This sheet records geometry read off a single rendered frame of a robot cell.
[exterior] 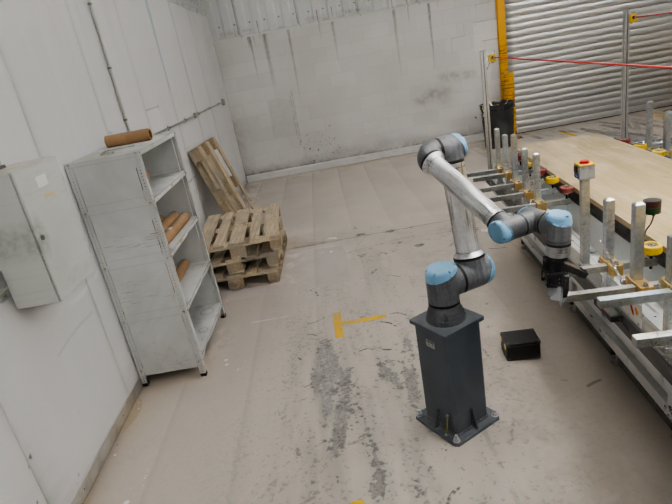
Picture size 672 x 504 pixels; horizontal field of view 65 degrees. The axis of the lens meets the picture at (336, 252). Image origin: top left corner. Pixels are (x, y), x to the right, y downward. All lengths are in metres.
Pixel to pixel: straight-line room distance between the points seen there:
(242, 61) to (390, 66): 2.52
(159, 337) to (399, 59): 7.08
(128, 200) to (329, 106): 6.52
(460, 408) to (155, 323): 2.01
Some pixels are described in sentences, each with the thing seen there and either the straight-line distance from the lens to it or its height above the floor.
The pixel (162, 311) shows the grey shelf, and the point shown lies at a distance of 3.59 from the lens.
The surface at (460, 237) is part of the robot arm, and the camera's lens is 2.52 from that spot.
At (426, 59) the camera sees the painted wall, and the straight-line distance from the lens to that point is 9.67.
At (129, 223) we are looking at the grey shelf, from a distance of 3.42.
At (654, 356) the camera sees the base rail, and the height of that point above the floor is 0.67.
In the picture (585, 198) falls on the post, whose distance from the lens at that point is 2.70.
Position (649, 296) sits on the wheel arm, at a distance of 2.02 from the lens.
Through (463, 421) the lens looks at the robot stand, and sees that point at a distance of 2.80.
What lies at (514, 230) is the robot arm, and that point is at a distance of 2.06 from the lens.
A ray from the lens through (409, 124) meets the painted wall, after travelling 9.69.
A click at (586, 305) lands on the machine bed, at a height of 0.17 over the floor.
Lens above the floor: 1.87
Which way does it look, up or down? 20 degrees down
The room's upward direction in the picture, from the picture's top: 10 degrees counter-clockwise
